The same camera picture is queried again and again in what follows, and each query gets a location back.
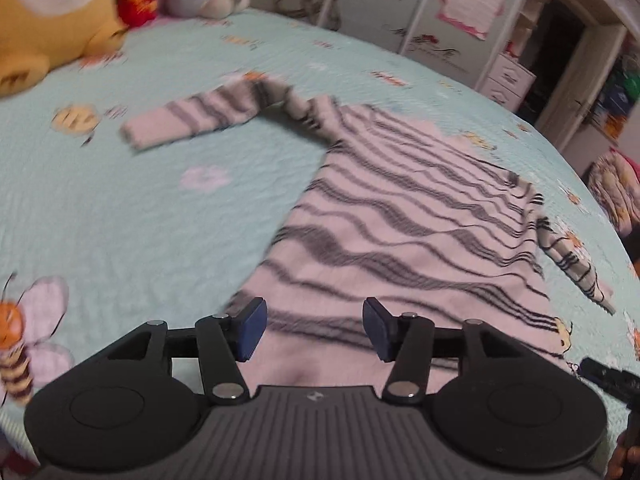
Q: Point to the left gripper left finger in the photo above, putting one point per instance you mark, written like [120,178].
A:
[223,342]

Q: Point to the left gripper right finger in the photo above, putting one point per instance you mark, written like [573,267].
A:
[406,341]

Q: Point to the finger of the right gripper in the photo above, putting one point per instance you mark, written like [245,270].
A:
[620,384]

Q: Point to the pink black striped sweater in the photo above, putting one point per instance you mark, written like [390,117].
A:
[398,212]

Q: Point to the mint green quilted bedspread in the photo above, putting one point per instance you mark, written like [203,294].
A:
[98,237]

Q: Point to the pile of floral bedding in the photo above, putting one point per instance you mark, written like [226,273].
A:
[614,184]

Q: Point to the white drawer cabinet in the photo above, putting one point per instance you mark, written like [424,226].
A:
[507,83]

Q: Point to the white door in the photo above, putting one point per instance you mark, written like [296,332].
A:
[580,83]

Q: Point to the grey sliding wardrobe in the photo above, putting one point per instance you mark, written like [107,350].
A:
[456,38]

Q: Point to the yellow plush toy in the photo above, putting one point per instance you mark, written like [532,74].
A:
[40,35]

